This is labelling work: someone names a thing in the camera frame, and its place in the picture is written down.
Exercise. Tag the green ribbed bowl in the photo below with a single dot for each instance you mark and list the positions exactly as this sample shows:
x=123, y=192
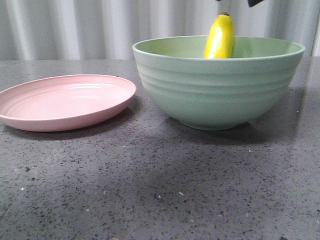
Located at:
x=219, y=93

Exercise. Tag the pink ribbed plate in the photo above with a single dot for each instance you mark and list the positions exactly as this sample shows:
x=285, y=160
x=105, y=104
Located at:
x=67, y=102

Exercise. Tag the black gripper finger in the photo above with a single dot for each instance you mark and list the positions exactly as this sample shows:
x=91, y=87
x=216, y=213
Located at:
x=252, y=3

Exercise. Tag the yellow banana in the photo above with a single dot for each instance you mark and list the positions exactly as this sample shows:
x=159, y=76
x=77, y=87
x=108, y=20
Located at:
x=220, y=40

